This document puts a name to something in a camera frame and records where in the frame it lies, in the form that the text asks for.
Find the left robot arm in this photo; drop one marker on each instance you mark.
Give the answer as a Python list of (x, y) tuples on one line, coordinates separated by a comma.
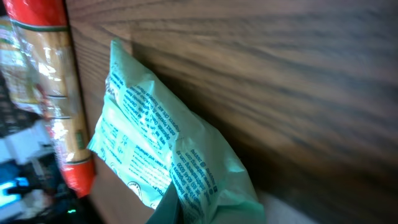
[(32, 187)]

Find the teal snack packet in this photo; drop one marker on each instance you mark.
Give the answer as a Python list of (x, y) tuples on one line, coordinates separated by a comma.
[(174, 161)]

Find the orange spaghetti packet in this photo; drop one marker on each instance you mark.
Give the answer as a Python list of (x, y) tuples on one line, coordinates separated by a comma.
[(42, 31)]

